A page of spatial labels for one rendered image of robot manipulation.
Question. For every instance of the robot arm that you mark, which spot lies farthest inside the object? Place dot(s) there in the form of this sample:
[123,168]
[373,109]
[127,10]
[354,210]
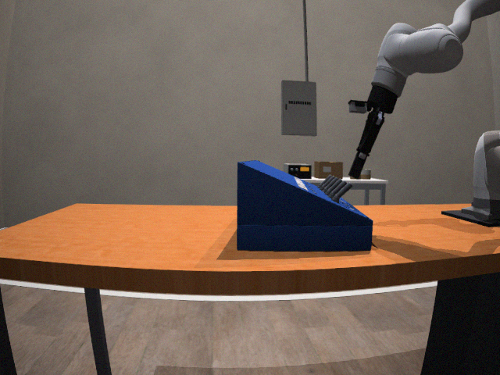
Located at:
[405,51]

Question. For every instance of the blue switch panel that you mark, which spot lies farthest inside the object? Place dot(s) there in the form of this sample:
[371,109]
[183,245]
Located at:
[275,213]

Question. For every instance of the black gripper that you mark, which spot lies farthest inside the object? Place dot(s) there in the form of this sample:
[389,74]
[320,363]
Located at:
[383,101]

